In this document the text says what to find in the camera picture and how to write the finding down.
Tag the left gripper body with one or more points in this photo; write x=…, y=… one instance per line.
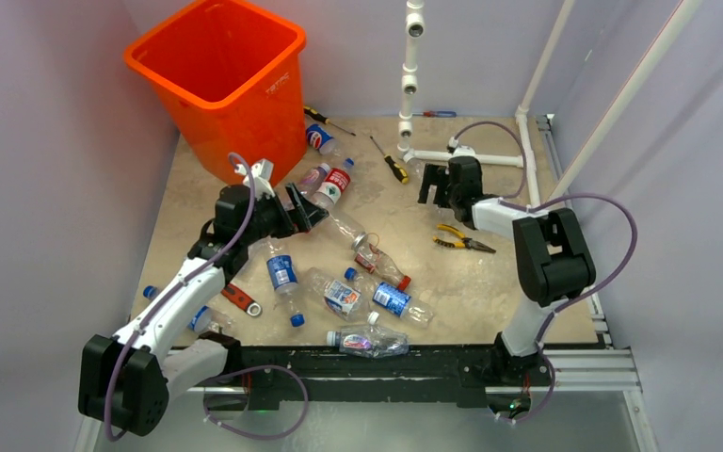
x=273, y=220

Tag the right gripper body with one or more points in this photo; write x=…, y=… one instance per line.
x=454, y=196

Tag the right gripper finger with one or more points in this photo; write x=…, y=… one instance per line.
x=425, y=186
x=441, y=183

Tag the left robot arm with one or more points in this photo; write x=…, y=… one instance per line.
x=128, y=378

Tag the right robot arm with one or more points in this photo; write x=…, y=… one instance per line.
x=553, y=262

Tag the Pepsi bottle near bin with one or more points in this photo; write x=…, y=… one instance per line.
x=319, y=139

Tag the orange plastic bin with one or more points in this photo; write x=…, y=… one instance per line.
x=228, y=74

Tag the red label Nongfu bottle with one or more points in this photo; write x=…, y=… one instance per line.
x=334, y=185

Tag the black yellow short screwdriver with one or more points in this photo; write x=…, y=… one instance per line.
x=397, y=171

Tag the clear jar silver lid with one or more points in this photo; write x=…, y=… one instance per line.
x=344, y=229

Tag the blue label bottle standing cap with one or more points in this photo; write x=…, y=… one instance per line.
x=282, y=275

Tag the yellow black pliers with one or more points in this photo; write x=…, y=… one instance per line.
x=459, y=240

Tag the red blue small screwdriver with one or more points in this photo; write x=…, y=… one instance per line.
x=438, y=114

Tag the red gold label bottle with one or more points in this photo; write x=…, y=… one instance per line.
x=378, y=262

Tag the red adjustable wrench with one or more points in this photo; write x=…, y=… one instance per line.
x=241, y=300

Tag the white orange label bottle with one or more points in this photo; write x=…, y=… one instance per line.
x=335, y=295

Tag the black yellow long screwdriver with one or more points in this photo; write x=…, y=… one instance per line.
x=315, y=115

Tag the blue Pocari label bottle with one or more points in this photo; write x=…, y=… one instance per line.
x=391, y=299

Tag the purple label front bottle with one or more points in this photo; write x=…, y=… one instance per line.
x=369, y=340

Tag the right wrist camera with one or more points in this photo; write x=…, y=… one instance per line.
x=455, y=148

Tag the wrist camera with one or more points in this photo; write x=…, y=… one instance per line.
x=455, y=148
x=258, y=179

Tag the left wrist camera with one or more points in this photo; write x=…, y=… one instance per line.
x=258, y=179

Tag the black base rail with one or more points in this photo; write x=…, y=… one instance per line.
x=265, y=377

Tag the aluminium frame rail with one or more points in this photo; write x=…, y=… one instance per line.
x=602, y=368

